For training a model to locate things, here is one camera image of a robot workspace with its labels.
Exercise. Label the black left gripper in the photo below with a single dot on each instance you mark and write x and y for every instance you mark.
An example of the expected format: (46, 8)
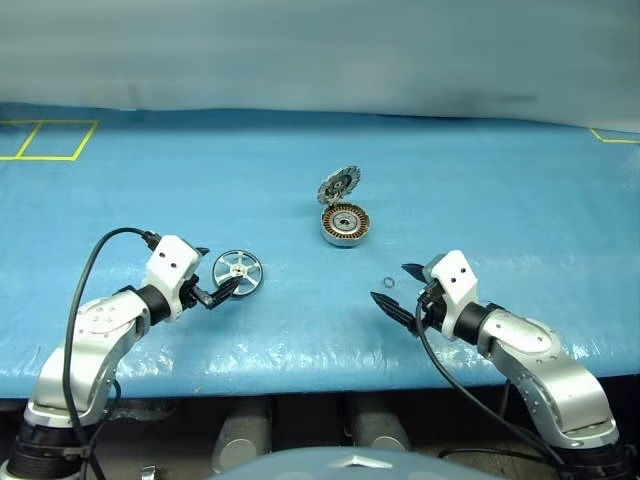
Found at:
(197, 296)

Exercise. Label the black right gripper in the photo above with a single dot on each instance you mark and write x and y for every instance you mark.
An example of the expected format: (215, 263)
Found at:
(432, 305)

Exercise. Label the silver spoked motor cover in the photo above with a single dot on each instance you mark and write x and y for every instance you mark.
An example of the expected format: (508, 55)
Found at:
(240, 270)

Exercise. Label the silver motor stator base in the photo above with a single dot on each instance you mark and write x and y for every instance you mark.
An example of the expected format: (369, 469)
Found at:
(345, 220)

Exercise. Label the round toothed motor plate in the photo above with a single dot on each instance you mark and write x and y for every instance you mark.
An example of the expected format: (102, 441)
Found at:
(339, 184)

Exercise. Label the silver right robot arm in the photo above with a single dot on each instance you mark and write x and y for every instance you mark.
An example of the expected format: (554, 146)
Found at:
(540, 350)

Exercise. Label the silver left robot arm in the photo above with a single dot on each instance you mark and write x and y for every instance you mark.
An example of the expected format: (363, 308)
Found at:
(95, 325)

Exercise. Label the blue foam table cover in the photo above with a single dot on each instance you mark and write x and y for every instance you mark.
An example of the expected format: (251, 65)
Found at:
(450, 200)

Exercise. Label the grey rounded cylinder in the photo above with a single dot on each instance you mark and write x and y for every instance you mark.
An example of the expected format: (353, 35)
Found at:
(240, 435)
(381, 427)

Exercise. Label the clear plastic film bundle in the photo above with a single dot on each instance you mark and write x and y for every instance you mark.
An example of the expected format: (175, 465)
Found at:
(147, 409)

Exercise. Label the grey robot torso shell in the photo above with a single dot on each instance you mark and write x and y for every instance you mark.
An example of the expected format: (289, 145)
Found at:
(340, 466)

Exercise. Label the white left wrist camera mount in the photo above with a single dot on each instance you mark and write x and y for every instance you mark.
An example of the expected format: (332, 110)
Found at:
(170, 260)

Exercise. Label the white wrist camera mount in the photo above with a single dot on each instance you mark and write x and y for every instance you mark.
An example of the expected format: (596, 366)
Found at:
(455, 275)
(170, 260)

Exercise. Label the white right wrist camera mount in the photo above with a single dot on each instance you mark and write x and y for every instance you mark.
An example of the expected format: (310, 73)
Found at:
(455, 275)

